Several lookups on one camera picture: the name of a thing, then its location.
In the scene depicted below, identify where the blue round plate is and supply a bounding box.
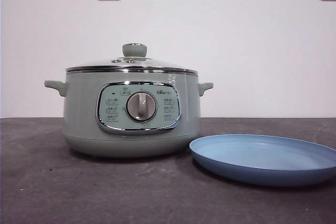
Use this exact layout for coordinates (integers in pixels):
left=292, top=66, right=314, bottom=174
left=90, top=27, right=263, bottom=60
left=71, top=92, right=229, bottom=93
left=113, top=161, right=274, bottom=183
left=188, top=134, right=336, bottom=187

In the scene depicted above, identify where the glass lid with green knob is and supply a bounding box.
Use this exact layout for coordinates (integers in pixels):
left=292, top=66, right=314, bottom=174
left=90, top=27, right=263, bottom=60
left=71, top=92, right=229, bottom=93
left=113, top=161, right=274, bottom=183
left=65, top=42, right=197, bottom=74

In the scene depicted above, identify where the pale green electric steamer pot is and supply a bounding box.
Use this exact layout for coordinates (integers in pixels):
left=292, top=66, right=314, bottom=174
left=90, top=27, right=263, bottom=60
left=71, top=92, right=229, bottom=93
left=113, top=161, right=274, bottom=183
left=44, top=70, right=214, bottom=159

